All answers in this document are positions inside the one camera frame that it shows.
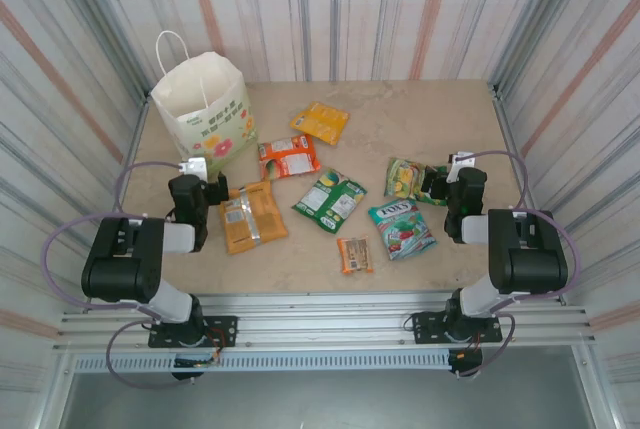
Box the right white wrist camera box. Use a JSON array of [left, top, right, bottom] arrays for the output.
[[447, 150, 474, 184]]

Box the right black base connector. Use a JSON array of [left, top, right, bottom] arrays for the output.
[[448, 348, 484, 379]]

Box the large orange silver-striped snack packet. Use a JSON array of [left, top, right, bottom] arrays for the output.
[[219, 180, 290, 256]]

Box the orange mango snack packet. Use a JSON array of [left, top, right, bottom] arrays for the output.
[[256, 133, 322, 182]]

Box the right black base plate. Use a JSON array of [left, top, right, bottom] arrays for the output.
[[410, 311, 504, 346]]

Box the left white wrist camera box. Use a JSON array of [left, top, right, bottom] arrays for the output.
[[178, 156, 209, 183]]

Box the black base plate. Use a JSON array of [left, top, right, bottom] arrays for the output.
[[410, 311, 504, 346], [148, 315, 239, 349]]

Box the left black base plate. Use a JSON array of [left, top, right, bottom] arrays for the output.
[[148, 315, 239, 349]]

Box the white floral paper bag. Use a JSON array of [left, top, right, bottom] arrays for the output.
[[149, 30, 260, 178]]

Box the perforated metal cable tray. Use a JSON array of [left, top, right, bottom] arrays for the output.
[[72, 351, 456, 374]]

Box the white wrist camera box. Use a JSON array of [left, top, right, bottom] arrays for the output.
[[447, 150, 474, 184], [178, 156, 209, 183]]

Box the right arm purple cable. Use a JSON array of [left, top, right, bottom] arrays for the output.
[[457, 149, 584, 379]]

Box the teal Fox's candy packet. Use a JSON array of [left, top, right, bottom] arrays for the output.
[[368, 198, 438, 262]]

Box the right metal side beam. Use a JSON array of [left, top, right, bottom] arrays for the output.
[[490, 82, 569, 306]]

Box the grey metal lower panel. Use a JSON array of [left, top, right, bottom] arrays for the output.
[[58, 371, 599, 429]]

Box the aluminium mounting rail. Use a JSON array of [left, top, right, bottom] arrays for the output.
[[53, 291, 597, 353]]

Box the small orange cracker pack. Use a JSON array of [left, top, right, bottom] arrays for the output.
[[336, 235, 375, 276]]

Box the yellow-green Fox's candy packet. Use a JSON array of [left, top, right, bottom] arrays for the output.
[[383, 156, 451, 208]]

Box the yellow snack packet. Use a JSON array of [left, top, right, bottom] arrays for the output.
[[289, 101, 351, 146]]

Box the green snack packet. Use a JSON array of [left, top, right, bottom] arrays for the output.
[[291, 167, 368, 235]]

